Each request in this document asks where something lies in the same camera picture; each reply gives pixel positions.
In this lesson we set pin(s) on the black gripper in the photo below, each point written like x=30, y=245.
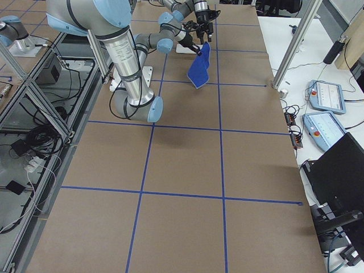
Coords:
x=202, y=16
x=187, y=42

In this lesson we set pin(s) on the blue microfiber towel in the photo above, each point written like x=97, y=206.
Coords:
x=198, y=72

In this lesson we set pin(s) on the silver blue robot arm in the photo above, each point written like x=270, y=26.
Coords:
x=181, y=9
x=110, y=22

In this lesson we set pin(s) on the white towel rack base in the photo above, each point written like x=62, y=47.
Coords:
x=184, y=50

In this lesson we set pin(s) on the black cylindrical device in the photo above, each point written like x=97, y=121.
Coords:
x=333, y=52

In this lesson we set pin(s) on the blue teach pendant far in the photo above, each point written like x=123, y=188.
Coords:
x=326, y=96

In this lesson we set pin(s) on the blue teach pendant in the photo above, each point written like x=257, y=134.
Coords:
x=326, y=96
x=324, y=128

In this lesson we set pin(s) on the grey control box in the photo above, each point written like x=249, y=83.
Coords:
x=50, y=72

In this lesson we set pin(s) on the blue teach pendant near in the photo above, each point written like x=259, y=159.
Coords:
x=324, y=128

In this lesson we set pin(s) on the black laptop computer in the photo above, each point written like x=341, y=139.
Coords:
x=336, y=177

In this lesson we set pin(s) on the white power strip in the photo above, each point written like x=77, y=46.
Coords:
x=33, y=164

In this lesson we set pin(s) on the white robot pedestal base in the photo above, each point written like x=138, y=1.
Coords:
x=117, y=82

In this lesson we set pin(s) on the aluminium frame post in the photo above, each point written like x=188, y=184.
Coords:
x=298, y=37

